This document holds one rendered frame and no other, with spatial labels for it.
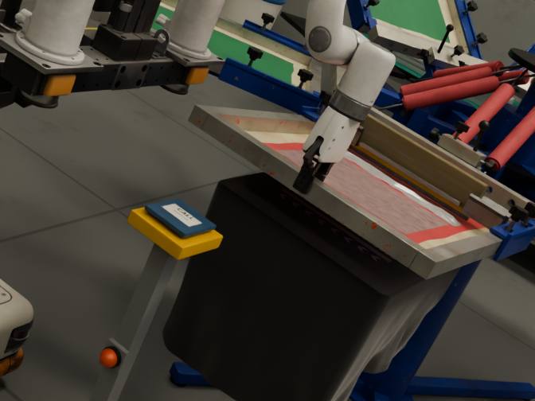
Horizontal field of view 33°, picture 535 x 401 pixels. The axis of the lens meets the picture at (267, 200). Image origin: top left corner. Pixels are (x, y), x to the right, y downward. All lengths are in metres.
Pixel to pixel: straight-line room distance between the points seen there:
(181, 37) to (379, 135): 0.58
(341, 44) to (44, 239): 1.99
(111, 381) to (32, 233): 1.67
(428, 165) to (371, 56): 0.63
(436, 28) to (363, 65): 2.05
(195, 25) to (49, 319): 1.33
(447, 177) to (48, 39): 1.03
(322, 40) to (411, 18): 1.98
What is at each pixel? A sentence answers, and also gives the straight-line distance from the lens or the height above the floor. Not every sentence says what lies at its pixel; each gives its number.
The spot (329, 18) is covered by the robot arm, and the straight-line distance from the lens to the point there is 1.63.
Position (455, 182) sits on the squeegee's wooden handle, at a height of 1.08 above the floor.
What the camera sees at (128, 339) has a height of 0.70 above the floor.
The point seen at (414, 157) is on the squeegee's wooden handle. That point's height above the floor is 1.08.
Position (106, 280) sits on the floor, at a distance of 3.30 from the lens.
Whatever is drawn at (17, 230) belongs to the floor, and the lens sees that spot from 3.42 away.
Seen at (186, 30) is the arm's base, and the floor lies 1.19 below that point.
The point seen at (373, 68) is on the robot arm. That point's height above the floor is 1.34.
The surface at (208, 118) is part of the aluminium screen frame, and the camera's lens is 1.81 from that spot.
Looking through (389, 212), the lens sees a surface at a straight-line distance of 1.92.
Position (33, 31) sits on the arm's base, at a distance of 1.65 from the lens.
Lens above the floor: 1.66
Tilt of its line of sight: 22 degrees down
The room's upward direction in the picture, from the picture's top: 25 degrees clockwise
